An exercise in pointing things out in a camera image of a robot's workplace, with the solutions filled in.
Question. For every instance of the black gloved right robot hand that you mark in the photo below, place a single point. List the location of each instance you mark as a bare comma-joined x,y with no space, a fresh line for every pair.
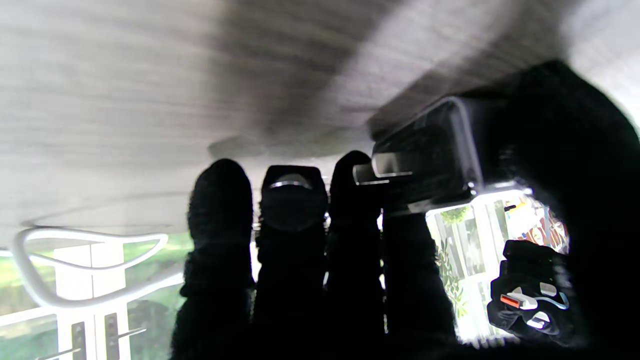
300,300

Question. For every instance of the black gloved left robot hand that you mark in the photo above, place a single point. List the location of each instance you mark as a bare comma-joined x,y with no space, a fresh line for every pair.
530,265

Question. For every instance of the grey charger adapter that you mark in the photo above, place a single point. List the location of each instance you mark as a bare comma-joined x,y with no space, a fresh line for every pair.
435,150

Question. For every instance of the tall leafy green plant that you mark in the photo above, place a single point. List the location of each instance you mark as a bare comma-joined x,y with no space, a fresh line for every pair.
454,215

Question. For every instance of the white glass door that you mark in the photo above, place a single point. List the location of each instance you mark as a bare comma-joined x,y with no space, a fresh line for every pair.
72,280
107,280

